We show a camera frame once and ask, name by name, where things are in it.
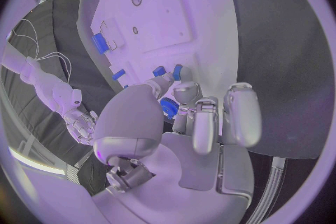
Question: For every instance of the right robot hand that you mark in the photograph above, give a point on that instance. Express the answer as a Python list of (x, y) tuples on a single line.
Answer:
[(81, 127)]

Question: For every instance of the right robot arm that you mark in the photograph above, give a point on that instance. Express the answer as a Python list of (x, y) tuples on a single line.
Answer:
[(44, 83)]

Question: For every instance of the white task board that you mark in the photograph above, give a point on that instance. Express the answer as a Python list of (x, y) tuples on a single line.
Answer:
[(157, 18)]

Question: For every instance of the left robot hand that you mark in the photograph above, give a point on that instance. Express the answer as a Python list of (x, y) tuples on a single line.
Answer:
[(183, 165)]

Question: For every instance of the large blue block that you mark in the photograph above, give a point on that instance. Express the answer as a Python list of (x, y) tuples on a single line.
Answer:
[(99, 43)]

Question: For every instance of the blue gear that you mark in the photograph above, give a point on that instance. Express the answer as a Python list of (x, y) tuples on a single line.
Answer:
[(169, 107)]

